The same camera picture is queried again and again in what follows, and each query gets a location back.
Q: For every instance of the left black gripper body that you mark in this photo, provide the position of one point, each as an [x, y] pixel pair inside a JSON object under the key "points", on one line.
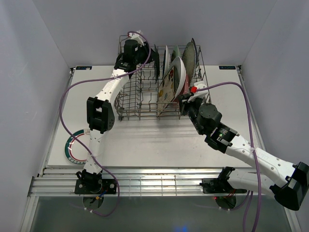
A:
{"points": [[144, 53]]}

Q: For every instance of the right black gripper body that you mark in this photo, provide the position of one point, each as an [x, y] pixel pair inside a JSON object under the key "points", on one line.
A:
{"points": [[191, 108]]}

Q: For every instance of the teal square plate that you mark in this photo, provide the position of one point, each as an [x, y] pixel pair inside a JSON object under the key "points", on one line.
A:
{"points": [[156, 62]]}

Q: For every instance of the pink dotted scalloped plate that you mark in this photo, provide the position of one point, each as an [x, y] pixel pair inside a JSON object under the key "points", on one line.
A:
{"points": [[186, 85]]}

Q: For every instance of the mint green flower plate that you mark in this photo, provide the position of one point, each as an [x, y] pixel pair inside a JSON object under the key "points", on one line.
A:
{"points": [[175, 53]]}

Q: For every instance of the cream square flower plate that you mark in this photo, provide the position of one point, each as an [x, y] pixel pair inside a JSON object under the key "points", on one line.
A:
{"points": [[166, 90]]}

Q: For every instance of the white oval platter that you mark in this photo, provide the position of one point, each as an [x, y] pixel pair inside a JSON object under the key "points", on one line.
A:
{"points": [[179, 79]]}

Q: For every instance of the speckled beige round plate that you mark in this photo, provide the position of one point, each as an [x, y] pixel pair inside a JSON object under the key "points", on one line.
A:
{"points": [[189, 59]]}

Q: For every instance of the black square floral plate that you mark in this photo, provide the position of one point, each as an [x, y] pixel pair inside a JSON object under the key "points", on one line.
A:
{"points": [[196, 54]]}

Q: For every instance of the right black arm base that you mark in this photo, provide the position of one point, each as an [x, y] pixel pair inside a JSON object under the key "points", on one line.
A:
{"points": [[215, 185]]}

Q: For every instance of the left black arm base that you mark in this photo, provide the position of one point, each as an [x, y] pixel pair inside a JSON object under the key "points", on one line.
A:
{"points": [[106, 186]]}

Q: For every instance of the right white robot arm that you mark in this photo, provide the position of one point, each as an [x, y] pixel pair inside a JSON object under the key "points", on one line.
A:
{"points": [[288, 183]]}

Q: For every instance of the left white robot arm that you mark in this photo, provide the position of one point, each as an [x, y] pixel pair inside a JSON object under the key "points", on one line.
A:
{"points": [[99, 111]]}

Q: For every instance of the right logo sticker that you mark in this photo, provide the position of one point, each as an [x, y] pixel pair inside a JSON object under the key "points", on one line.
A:
{"points": [[224, 67]]}

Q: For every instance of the logo sticker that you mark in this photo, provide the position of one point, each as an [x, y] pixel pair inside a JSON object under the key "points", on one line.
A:
{"points": [[224, 67], [83, 68]]}

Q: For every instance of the left logo sticker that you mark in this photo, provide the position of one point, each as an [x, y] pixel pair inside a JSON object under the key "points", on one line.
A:
{"points": [[83, 68]]}

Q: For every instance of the round plate red teal rim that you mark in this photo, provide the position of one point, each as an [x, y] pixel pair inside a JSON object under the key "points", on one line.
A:
{"points": [[74, 151]]}

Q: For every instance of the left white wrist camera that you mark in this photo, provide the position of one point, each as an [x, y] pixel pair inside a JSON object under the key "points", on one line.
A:
{"points": [[136, 36]]}

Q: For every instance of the grey wire dish rack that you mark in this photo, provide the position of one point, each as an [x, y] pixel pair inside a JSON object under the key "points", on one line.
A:
{"points": [[138, 98]]}

